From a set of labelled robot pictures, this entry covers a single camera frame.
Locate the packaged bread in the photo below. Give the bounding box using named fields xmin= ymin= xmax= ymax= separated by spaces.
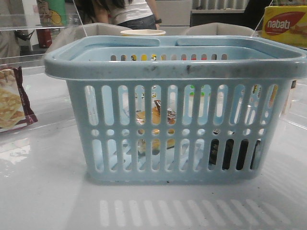
xmin=136 ymin=100 xmax=177 ymax=155

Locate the black tissue pack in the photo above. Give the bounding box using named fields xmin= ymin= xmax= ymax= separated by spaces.
xmin=209 ymin=139 xmax=261 ymax=170

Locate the light blue plastic basket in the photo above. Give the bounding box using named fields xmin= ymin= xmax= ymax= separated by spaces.
xmin=44 ymin=35 xmax=307 ymax=183

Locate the white box behind basket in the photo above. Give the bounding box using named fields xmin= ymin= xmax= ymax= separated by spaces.
xmin=282 ymin=80 xmax=297 ymax=115

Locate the yellow paper cup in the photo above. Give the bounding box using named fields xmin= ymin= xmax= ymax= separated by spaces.
xmin=120 ymin=29 xmax=166 ymax=36

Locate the grey armchair right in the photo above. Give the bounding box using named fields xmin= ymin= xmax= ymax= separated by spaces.
xmin=180 ymin=23 xmax=254 ymax=36

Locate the grey armchair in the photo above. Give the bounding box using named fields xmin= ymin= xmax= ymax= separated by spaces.
xmin=180 ymin=23 xmax=254 ymax=36
xmin=46 ymin=23 xmax=130 ymax=53

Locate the grey armchair left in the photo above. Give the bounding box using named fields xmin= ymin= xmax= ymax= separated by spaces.
xmin=46 ymin=23 xmax=130 ymax=53

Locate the red fire extinguisher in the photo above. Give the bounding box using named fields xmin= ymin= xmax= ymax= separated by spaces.
xmin=36 ymin=29 xmax=52 ymax=48

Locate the brown cracker snack bag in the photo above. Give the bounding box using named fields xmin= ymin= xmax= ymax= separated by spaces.
xmin=0 ymin=67 xmax=38 ymax=133

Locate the yellow cartoon poster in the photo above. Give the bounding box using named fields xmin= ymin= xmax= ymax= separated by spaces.
xmin=36 ymin=0 xmax=67 ymax=26

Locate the clear acrylic shelf left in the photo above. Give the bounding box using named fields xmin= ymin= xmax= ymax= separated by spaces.
xmin=0 ymin=13 xmax=82 ymax=68

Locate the yellow nabati wafer box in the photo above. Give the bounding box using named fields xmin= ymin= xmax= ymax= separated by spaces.
xmin=261 ymin=5 xmax=307 ymax=48

